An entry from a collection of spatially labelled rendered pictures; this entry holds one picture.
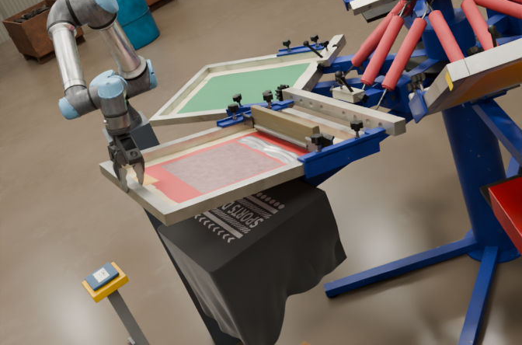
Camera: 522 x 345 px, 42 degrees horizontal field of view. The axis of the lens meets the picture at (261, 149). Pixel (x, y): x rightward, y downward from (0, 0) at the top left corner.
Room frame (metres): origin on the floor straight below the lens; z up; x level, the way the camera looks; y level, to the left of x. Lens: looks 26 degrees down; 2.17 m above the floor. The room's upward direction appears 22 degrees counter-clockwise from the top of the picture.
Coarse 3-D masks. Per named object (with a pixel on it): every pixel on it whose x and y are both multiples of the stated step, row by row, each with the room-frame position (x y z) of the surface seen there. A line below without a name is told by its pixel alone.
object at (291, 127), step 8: (256, 112) 2.34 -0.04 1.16; (264, 112) 2.28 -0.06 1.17; (272, 112) 2.25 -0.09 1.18; (256, 120) 2.34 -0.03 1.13; (264, 120) 2.29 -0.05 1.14; (272, 120) 2.24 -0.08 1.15; (280, 120) 2.18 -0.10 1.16; (288, 120) 2.14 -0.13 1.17; (296, 120) 2.11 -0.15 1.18; (272, 128) 2.24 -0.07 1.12; (280, 128) 2.19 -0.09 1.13; (288, 128) 2.14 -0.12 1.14; (296, 128) 2.09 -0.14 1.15; (304, 128) 2.05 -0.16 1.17; (312, 128) 2.01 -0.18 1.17; (296, 136) 2.10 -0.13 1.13; (304, 136) 2.05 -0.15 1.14
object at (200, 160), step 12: (252, 132) 2.37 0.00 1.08; (228, 144) 2.28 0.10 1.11; (240, 144) 2.26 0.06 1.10; (276, 144) 2.19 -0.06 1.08; (180, 156) 2.25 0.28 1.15; (192, 156) 2.22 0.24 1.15; (204, 156) 2.20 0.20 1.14; (216, 156) 2.18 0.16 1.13; (228, 156) 2.15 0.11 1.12; (240, 156) 2.13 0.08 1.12; (144, 168) 2.19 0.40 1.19; (156, 168) 2.17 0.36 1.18; (168, 168) 2.15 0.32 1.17; (180, 168) 2.13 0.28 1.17; (192, 168) 2.11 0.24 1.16; (204, 168) 2.09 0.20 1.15; (168, 180) 2.03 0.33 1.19
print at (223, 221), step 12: (228, 204) 2.14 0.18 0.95; (240, 204) 2.11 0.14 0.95; (252, 204) 2.08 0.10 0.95; (264, 204) 2.05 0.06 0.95; (276, 204) 2.02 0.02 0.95; (204, 216) 2.13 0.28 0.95; (216, 216) 2.10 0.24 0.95; (228, 216) 2.07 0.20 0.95; (240, 216) 2.04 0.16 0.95; (252, 216) 2.01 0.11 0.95; (264, 216) 1.98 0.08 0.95; (216, 228) 2.02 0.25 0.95; (228, 228) 1.99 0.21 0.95; (240, 228) 1.96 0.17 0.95; (228, 240) 1.92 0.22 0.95
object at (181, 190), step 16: (288, 144) 2.17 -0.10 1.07; (240, 160) 2.10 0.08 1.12; (256, 160) 2.07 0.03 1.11; (272, 160) 2.04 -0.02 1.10; (192, 176) 2.03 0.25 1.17; (208, 176) 2.00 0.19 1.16; (224, 176) 1.97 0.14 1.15; (240, 176) 1.95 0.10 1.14; (176, 192) 1.92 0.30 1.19; (192, 192) 1.90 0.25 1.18; (208, 192) 1.87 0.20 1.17
